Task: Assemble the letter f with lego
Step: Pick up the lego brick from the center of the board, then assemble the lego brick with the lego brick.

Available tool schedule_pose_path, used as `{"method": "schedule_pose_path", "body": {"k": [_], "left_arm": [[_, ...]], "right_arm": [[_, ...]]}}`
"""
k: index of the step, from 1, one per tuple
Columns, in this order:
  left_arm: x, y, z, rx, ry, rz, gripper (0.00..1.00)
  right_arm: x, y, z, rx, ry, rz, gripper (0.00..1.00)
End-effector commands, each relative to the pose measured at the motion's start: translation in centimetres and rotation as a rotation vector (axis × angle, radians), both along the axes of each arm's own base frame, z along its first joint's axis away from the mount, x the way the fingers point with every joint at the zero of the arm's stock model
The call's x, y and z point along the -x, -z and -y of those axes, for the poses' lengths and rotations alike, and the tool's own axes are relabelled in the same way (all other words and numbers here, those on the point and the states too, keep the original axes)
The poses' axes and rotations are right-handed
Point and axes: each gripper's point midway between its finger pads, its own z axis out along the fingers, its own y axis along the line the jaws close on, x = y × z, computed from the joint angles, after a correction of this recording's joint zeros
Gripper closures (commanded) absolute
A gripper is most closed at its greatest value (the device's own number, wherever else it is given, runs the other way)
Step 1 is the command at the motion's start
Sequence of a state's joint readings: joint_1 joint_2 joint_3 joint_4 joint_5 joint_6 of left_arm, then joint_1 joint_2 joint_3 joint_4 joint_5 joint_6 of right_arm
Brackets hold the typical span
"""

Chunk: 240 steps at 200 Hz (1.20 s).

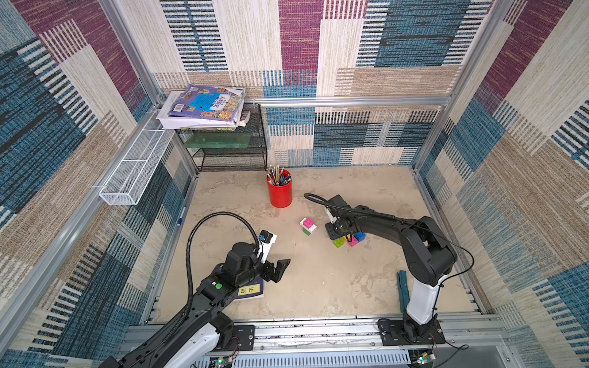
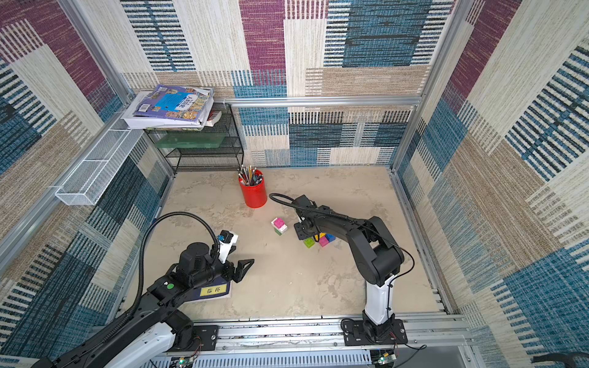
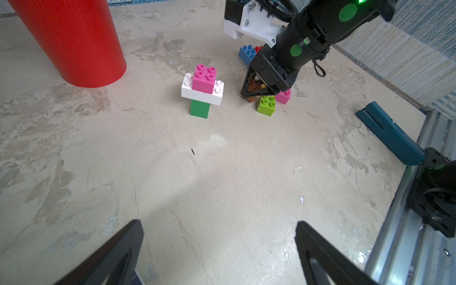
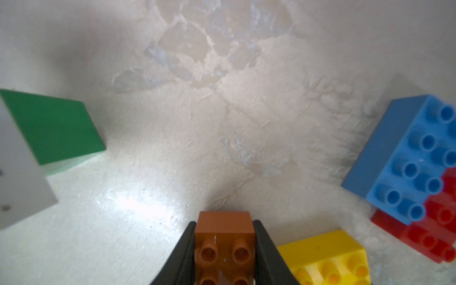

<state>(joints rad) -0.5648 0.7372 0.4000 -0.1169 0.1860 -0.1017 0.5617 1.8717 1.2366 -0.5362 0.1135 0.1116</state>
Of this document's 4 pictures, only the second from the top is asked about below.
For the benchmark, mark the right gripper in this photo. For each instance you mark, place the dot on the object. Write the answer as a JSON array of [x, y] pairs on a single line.
[[303, 229]]

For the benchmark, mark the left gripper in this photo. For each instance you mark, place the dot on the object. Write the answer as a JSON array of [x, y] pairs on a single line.
[[239, 274]]

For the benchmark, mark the white lego brick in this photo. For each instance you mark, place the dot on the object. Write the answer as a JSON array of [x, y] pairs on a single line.
[[283, 229]]

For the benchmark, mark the pink lego brick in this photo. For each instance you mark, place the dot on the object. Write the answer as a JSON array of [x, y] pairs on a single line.
[[278, 223]]

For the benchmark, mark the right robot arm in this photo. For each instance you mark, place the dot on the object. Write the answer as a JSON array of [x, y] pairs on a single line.
[[376, 254]]

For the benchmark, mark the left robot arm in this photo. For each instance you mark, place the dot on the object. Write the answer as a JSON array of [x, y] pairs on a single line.
[[158, 305]]

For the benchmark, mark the lime green lego brick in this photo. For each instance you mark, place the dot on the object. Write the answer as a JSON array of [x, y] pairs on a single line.
[[309, 242]]

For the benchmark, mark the magenta lego brick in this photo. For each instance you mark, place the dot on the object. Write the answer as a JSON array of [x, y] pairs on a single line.
[[323, 241]]

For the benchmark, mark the dark blue notebook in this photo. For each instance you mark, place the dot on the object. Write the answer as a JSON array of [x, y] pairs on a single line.
[[217, 289]]

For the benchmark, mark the red pencil cup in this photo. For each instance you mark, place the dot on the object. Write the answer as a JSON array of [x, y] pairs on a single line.
[[255, 195]]

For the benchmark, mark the pencils in cup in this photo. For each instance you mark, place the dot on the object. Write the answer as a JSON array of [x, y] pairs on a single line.
[[250, 176]]

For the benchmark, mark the green tray on shelf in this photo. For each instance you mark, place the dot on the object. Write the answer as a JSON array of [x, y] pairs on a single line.
[[191, 141]]

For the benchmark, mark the stack of books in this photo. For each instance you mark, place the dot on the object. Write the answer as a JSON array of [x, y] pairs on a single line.
[[172, 107]]

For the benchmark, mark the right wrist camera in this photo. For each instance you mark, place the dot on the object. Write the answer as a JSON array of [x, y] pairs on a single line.
[[301, 213]]

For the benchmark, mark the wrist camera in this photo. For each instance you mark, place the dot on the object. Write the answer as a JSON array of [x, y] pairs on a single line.
[[227, 244], [301, 213]]

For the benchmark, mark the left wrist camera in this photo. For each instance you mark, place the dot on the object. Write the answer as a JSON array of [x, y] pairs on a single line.
[[227, 244]]

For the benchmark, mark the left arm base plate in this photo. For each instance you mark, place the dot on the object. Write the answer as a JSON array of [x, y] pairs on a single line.
[[202, 338]]

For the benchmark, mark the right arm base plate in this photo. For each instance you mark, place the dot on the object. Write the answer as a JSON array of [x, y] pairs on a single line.
[[365, 332]]

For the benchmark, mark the black wire shelf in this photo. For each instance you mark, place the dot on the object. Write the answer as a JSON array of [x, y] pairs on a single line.
[[215, 148]]

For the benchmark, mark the white wire basket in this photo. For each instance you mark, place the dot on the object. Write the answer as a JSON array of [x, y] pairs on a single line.
[[90, 179]]

